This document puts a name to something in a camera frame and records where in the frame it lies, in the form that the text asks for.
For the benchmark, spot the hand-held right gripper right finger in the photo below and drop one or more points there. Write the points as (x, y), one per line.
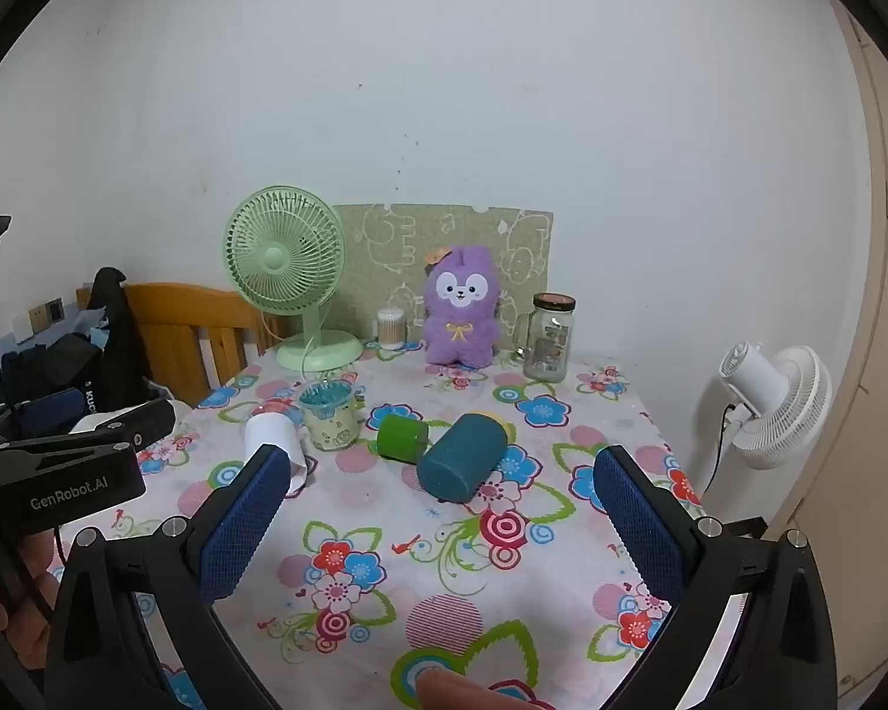
(640, 532)

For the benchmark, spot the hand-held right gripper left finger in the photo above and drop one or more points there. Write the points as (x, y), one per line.
(243, 532)

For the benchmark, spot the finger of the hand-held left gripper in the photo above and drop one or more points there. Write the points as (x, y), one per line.
(152, 421)

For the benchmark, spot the teal cup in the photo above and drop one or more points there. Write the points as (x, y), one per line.
(459, 458)

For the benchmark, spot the white cup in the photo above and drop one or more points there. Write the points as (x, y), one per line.
(270, 436)

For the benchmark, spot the green cup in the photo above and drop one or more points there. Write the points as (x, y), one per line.
(401, 438)

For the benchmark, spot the person's left hand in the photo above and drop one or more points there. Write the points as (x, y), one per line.
(33, 640)

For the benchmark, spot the person's right hand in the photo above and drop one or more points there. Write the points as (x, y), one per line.
(473, 694)

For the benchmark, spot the black bag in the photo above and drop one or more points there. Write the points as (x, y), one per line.
(115, 355)

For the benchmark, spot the wooden headboard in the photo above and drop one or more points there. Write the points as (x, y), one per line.
(170, 325)

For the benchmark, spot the dark blue bag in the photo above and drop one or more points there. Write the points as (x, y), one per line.
(48, 373)

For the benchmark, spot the cream printed mug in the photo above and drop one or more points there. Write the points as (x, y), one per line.
(333, 430)

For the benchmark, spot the floral tablecloth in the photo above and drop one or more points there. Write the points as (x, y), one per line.
(385, 518)

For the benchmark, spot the teal spiky plastic item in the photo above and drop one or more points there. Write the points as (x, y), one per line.
(325, 396)

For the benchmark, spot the yellow round object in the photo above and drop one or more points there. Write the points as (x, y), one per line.
(506, 425)

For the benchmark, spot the white fan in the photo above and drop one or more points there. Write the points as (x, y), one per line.
(784, 414)

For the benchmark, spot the green desk fan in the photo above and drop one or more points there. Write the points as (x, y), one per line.
(275, 259)

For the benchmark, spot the glass jar with lid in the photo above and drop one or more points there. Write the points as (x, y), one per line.
(549, 347)

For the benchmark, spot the cotton swab container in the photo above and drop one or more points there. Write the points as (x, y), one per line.
(391, 329)

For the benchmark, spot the purple plush toy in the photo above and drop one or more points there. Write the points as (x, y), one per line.
(459, 325)

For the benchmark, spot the green cartoon printed board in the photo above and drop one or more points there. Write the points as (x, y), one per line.
(385, 251)

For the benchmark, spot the wall socket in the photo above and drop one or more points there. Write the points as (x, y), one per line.
(47, 314)

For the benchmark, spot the beige door frame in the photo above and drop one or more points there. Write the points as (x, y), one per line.
(884, 310)

